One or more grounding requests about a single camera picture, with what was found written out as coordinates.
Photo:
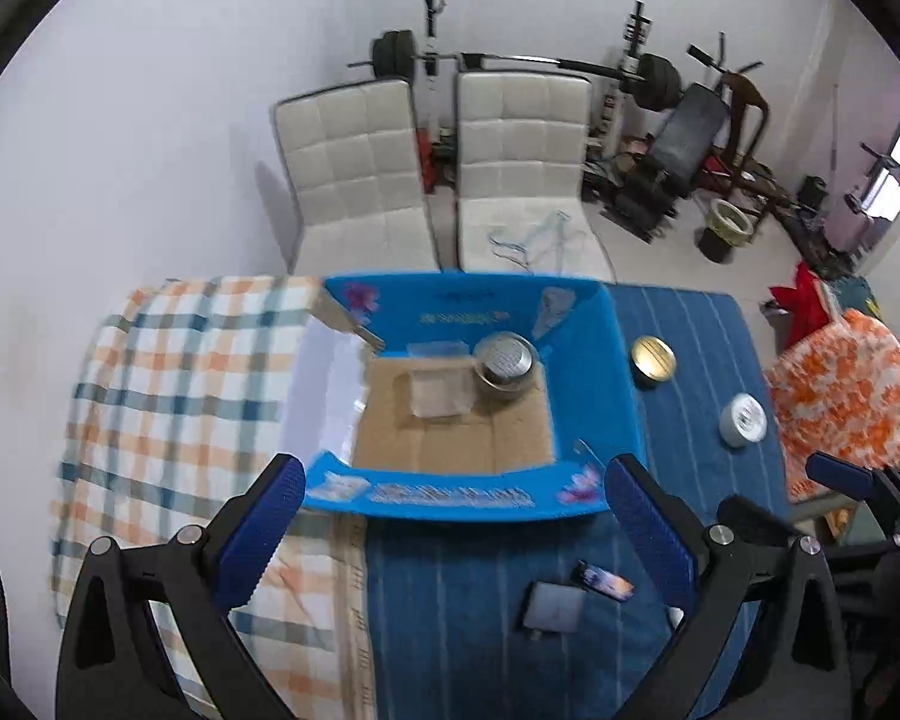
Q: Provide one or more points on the round waste bin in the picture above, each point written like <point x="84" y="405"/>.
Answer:
<point x="727" y="225"/>

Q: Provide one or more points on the black barbell with plates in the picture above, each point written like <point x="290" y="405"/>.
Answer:
<point x="394" y="54"/>

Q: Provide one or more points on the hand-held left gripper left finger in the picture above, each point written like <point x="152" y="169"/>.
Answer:
<point x="266" y="532"/>

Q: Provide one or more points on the orange floral cushion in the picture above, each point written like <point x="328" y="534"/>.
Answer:
<point x="840" y="390"/>

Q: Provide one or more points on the blue cardboard box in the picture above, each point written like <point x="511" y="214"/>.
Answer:
<point x="450" y="311"/>

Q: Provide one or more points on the black weight bench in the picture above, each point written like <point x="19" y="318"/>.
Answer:
<point x="694" y="127"/>

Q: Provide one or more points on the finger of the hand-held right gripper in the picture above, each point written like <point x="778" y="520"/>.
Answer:
<point x="840" y="474"/>

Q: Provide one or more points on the plaid checked blanket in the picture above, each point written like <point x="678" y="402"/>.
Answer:
<point x="172" y="390"/>

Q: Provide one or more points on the clear plastic box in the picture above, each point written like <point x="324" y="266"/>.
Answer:
<point x="439" y="394"/>

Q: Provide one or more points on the small colourful lighter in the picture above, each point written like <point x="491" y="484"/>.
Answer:
<point x="606" y="583"/>

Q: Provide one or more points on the brown wooden chair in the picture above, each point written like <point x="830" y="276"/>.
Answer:
<point x="746" y="105"/>

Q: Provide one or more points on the white round tin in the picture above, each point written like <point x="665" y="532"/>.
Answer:
<point x="742" y="420"/>

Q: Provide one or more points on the dark square case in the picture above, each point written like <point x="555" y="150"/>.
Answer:
<point x="553" y="607"/>

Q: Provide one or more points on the window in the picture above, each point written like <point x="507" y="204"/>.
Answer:
<point x="896" y="165"/>

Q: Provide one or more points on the blue striped blanket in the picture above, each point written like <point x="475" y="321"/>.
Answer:
<point x="457" y="600"/>

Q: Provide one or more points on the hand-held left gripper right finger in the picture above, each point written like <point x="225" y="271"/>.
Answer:
<point x="649" y="532"/>

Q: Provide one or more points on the red cloth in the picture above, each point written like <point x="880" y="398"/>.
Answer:
<point x="806" y="300"/>

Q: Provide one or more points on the silver metal tin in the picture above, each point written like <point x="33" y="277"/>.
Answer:
<point x="504" y="364"/>

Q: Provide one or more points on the gold round tin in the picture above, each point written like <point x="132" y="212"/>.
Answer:
<point x="652" y="360"/>

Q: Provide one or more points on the red and white stick vacuum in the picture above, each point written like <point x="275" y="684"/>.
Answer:
<point x="431" y="15"/>

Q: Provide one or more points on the white quilted chair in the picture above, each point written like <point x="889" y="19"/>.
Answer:
<point x="521" y="142"/>
<point x="345" y="157"/>

